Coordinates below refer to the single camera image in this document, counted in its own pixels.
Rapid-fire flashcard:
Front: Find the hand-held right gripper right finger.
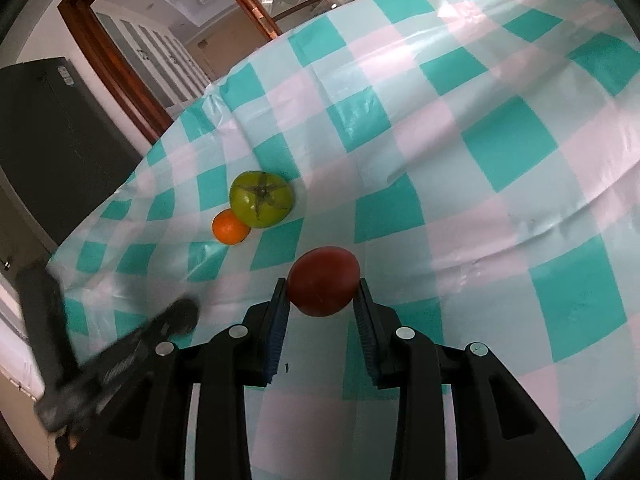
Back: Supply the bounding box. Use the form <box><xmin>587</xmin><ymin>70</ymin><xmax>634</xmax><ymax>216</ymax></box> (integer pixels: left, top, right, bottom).
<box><xmin>352</xmin><ymin>277</ymin><xmax>586</xmax><ymax>480</ymax></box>

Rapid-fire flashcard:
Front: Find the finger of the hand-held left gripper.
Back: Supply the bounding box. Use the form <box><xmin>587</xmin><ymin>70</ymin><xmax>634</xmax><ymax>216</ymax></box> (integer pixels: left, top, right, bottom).
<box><xmin>15</xmin><ymin>267</ymin><xmax>76</xmax><ymax>391</ymax></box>
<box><xmin>140</xmin><ymin>297</ymin><xmax>201</xmax><ymax>353</ymax></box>

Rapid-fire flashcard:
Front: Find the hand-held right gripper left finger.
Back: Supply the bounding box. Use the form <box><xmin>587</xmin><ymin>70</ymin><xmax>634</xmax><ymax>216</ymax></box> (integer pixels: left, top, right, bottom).
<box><xmin>55</xmin><ymin>277</ymin><xmax>291</xmax><ymax>480</ymax></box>

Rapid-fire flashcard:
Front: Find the small red tomato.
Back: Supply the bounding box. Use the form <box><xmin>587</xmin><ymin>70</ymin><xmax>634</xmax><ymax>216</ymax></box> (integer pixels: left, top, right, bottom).
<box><xmin>286</xmin><ymin>246</ymin><xmax>362</xmax><ymax>318</ymax></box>

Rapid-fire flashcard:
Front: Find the small orange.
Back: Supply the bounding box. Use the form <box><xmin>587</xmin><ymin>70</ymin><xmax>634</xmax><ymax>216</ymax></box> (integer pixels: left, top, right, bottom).
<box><xmin>212</xmin><ymin>209</ymin><xmax>252</xmax><ymax>246</ymax></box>

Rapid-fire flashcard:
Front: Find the green tomato with stem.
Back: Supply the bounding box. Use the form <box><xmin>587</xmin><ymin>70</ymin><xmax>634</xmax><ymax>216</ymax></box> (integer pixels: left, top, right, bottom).
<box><xmin>229</xmin><ymin>171</ymin><xmax>295</xmax><ymax>229</ymax></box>

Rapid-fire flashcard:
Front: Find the teal checkered tablecloth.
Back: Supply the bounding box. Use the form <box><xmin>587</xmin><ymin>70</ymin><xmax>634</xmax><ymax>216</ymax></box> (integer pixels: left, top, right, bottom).
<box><xmin>47</xmin><ymin>0</ymin><xmax>640</xmax><ymax>480</ymax></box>

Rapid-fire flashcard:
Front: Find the black cabinet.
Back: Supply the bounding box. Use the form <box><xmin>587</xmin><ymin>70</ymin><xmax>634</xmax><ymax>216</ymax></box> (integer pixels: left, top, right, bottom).
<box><xmin>0</xmin><ymin>56</ymin><xmax>143</xmax><ymax>256</ymax></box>

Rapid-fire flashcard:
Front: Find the white panelled cabinet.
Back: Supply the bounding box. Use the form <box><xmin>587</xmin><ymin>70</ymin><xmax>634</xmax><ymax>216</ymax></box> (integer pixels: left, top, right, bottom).
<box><xmin>95</xmin><ymin>10</ymin><xmax>211</xmax><ymax>116</ymax></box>

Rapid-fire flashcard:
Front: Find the wooden door frame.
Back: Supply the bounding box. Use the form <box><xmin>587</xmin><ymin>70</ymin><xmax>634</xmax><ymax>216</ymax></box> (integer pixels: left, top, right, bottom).
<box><xmin>57</xmin><ymin>0</ymin><xmax>176</xmax><ymax>146</ymax></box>

